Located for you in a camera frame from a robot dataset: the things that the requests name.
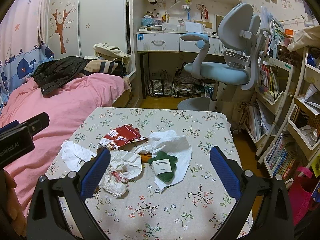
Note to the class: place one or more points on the beige canvas bag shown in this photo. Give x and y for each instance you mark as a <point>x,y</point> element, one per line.
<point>111,53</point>

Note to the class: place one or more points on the pink duvet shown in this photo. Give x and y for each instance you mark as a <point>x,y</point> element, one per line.
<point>67,108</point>

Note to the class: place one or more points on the pink curtain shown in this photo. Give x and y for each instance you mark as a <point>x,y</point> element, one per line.
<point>22,33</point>

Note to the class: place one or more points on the white paper wrapper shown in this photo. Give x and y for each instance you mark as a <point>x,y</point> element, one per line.
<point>124,165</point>

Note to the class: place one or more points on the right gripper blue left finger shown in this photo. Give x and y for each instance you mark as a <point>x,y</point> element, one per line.
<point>92,172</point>

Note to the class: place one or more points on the small white tissue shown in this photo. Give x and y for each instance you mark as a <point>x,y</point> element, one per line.
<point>112,186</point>

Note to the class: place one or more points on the blue grey desk chair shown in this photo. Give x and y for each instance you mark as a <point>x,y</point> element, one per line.
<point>242,36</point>

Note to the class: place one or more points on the white rolling book cart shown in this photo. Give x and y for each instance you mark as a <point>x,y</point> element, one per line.
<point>284,130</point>

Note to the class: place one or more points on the white desk with drawers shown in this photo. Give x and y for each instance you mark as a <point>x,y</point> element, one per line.
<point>155,30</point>

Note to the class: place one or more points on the striped beige cloth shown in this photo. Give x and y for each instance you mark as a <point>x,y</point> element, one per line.
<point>104,67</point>

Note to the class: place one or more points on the person's left hand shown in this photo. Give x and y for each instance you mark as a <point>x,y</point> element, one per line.
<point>13,221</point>

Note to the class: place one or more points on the orange sausage snack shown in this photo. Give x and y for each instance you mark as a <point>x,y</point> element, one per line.
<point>145,157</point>

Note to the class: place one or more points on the red snack wrapper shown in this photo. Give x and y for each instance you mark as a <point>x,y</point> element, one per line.
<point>121,136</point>

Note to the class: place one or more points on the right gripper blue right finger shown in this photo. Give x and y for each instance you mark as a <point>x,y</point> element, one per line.
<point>228,171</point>

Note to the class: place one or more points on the black jacket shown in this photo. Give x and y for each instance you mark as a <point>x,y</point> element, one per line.
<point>54,74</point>

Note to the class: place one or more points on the red shopping bag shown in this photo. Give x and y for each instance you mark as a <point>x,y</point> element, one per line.
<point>300,194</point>

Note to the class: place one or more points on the large white paper towel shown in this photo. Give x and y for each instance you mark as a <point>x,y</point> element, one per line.
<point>172,144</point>

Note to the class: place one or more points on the whale print blue pillow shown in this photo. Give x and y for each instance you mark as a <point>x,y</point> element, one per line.
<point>16,69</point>

